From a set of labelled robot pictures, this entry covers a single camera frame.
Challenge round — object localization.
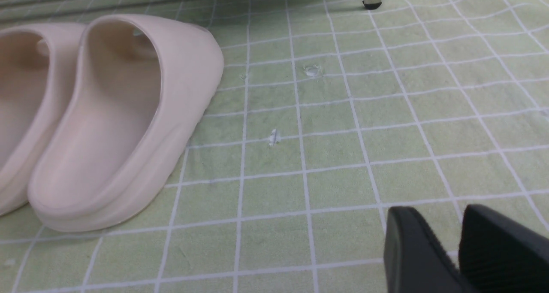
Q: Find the cream slipper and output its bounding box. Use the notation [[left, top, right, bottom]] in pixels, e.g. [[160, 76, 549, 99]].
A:
[[0, 22, 86, 215], [28, 14, 225, 233]]

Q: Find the cream right slipper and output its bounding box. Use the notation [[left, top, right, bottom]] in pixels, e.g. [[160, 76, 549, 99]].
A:
[[28, 14, 225, 233]]

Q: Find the cream left slipper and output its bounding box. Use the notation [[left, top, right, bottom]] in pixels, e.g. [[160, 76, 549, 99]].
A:
[[0, 22, 86, 215]]

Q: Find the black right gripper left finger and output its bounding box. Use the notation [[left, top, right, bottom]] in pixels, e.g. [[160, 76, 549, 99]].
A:
[[383, 206, 472, 293]]

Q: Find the green checkered floor mat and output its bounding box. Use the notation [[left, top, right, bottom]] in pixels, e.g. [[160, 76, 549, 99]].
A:
[[1, 0, 549, 293]]

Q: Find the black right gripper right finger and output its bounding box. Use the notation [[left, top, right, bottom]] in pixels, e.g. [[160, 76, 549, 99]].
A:
[[458, 204, 549, 293]]

